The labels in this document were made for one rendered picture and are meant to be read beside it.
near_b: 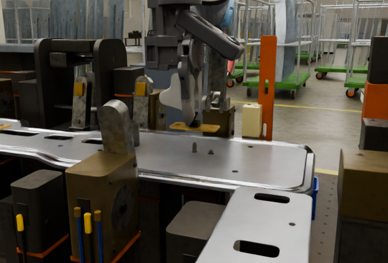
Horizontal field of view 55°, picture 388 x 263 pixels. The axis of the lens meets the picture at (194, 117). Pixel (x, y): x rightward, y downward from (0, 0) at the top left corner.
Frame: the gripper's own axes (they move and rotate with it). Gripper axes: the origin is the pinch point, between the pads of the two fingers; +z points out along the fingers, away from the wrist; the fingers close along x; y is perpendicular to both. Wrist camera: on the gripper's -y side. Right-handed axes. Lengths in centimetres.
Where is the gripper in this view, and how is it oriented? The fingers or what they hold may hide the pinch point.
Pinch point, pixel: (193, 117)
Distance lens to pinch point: 64.6
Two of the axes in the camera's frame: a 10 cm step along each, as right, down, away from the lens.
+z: 0.1, 9.8, 2.2
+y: -9.5, -0.6, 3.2
